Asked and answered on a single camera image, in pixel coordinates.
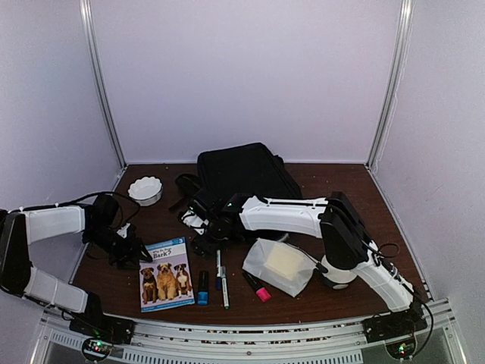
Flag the translucent bag with sandwich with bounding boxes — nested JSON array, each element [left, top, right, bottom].
[[242, 239, 317, 297]]

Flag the right aluminium corner post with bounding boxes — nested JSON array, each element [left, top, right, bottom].
[[366, 0, 414, 172]]

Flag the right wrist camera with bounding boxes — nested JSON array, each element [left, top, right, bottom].
[[179, 206, 209, 234]]

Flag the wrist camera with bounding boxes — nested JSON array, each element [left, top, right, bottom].
[[179, 206, 209, 234], [117, 223, 136, 239]]

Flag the black student backpack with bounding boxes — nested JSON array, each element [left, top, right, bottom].
[[168, 142, 304, 243]]

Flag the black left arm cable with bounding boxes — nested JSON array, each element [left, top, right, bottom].
[[56, 191, 142, 262]]

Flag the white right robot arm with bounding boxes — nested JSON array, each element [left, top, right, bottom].
[[180, 192, 425, 335]]

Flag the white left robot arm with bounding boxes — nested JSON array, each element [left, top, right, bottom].
[[1, 191, 152, 337]]

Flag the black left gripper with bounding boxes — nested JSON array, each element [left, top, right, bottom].
[[84, 225, 152, 269]]

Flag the right circuit board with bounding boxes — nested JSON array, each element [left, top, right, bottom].
[[386, 339, 417, 361]]

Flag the dog picture book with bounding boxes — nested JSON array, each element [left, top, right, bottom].
[[139, 237, 196, 313]]

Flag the white pen green tip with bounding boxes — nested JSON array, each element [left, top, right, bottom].
[[221, 266, 230, 309]]

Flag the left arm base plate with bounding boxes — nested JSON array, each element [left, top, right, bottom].
[[69, 316, 135, 344]]

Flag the white fluted ceramic bowl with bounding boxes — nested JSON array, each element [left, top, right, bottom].
[[128, 177, 163, 207]]

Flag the blue highlighter marker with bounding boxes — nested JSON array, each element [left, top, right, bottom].
[[197, 270, 209, 306]]

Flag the pink highlighter marker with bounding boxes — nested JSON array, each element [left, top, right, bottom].
[[242, 271, 271, 303]]

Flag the left aluminium corner post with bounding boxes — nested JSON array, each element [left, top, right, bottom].
[[79, 0, 127, 169]]

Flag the white bowl black base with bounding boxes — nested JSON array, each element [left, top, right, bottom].
[[321, 255, 357, 290]]

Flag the circuit board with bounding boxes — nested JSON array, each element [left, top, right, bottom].
[[81, 337, 114, 362], [386, 339, 417, 361]]

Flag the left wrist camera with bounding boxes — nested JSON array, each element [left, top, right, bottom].
[[117, 223, 136, 239]]

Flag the left circuit board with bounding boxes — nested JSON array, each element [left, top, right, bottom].
[[81, 337, 114, 362]]

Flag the aluminium corner post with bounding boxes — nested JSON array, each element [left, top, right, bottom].
[[366, 0, 414, 172], [79, 0, 127, 169]]

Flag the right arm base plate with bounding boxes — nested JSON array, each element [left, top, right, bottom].
[[361, 311, 427, 343]]

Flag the aluminium front rail frame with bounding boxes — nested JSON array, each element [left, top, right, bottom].
[[27, 300, 472, 363]]

